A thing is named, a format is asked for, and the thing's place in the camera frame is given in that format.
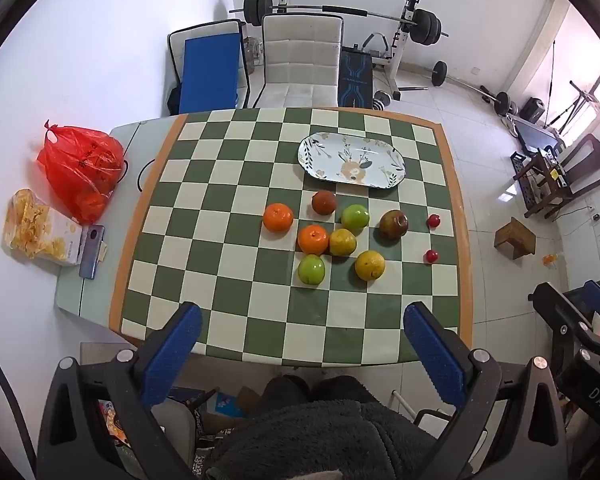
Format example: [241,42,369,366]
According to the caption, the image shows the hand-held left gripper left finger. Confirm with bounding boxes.
[36,301,204,480]

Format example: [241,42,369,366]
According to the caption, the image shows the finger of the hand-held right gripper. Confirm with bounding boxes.
[527,281,600,361]

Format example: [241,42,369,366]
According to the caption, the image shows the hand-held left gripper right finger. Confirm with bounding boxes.
[403,301,569,480]

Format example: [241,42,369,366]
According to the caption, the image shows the yellow orange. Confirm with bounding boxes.
[328,228,358,257]
[354,250,385,281]

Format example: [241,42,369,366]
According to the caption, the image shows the brown green apple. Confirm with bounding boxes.
[378,209,409,239]

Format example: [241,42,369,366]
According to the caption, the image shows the dark red brown apple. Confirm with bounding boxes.
[311,190,338,216]

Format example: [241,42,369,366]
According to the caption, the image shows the white deer print plate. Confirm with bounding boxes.
[298,131,406,189]

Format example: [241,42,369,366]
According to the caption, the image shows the white plastic chair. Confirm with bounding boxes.
[391,389,455,428]

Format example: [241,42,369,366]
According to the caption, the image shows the blue cardboard box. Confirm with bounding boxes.
[207,390,251,418]

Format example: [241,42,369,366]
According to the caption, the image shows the small wooden stool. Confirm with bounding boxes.
[494,216,537,260]

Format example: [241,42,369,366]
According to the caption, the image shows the person's legs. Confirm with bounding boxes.
[260,375,381,406]

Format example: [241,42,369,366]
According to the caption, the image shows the grey smartphone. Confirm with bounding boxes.
[78,225,106,281]

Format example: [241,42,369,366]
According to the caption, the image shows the black perforated rack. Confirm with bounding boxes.
[510,154,543,208]

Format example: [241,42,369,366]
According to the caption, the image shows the person's dark fleece jacket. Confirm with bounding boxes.
[202,397,448,480]

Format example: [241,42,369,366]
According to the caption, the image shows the dark wooden chair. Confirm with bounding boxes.
[512,133,600,219]

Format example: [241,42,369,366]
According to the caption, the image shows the green white checkered tablecloth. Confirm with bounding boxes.
[107,107,476,368]

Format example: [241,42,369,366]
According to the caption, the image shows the black monitor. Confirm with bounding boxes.
[507,115,562,155]

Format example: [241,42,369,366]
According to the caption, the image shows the snack box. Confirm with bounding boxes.
[1,188,88,267]

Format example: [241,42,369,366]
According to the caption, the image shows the black speaker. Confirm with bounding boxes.
[522,97,546,123]

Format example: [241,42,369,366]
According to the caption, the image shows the red plastic bag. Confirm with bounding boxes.
[36,120,127,226]

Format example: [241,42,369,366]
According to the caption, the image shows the black tripod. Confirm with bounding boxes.
[545,40,600,131]

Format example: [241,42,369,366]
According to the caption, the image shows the black dumbbell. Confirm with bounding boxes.
[372,90,402,111]

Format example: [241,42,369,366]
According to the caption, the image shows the long floor barbell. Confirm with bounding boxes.
[431,61,518,116]

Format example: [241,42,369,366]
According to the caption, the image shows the black blue patterned board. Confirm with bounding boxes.
[337,46,374,109]

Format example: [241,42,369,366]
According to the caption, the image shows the white weight rack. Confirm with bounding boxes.
[272,0,426,107]

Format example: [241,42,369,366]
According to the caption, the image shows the barbell with black plates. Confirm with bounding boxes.
[229,0,449,46]

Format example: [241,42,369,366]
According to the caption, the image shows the white padded chair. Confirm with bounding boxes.
[250,14,345,110]

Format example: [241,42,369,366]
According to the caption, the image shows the black cable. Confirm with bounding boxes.
[136,157,157,193]

